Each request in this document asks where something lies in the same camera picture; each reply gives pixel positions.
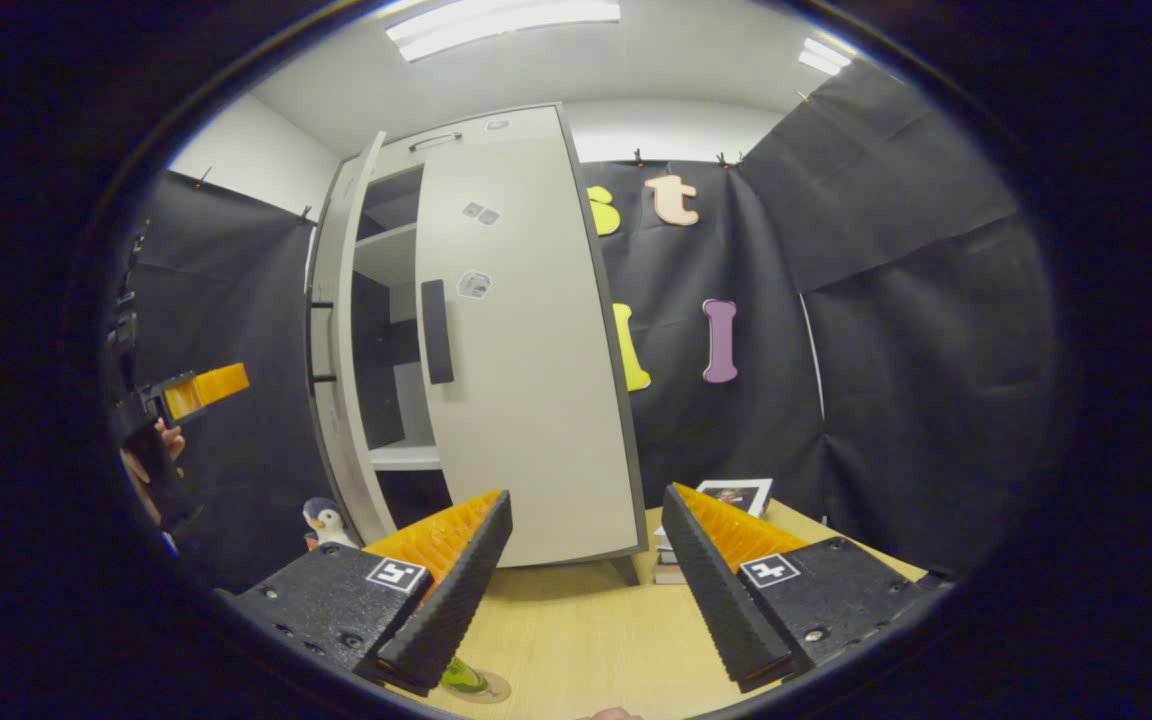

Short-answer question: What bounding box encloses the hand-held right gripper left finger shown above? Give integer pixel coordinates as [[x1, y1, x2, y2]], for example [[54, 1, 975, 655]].
[[226, 488, 515, 698]]

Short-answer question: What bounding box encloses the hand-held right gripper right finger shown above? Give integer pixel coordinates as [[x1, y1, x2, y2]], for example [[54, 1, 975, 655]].
[[661, 482, 952, 694]]

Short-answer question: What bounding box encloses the green label clear bottle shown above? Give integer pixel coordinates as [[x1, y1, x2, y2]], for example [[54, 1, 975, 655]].
[[439, 655, 490, 696]]

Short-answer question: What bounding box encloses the round cork coaster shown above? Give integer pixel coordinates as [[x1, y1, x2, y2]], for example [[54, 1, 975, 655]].
[[439, 668, 513, 705]]

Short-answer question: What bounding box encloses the light grey cabinet door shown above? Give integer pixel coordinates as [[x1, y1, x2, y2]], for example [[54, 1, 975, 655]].
[[414, 145, 649, 569], [306, 130, 389, 546]]

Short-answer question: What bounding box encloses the grey wooden cabinet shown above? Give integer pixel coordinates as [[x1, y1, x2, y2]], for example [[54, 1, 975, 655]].
[[336, 103, 652, 591]]

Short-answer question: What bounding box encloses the light grey cabinet shelf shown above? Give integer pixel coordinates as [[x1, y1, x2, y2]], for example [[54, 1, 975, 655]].
[[354, 222, 419, 289], [368, 443, 443, 472]]

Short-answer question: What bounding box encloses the black backdrop cloth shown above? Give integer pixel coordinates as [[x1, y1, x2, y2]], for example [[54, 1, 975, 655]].
[[126, 170, 337, 591], [576, 55, 1057, 576]]

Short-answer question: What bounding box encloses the white cover book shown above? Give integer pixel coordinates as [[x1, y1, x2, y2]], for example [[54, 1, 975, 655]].
[[654, 478, 775, 553]]

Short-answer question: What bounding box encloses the long ceiling light panel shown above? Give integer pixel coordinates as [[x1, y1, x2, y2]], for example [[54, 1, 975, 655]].
[[384, 0, 623, 63]]

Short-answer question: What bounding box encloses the short ceiling light panel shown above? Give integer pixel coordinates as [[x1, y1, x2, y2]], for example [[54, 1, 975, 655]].
[[798, 37, 853, 77]]

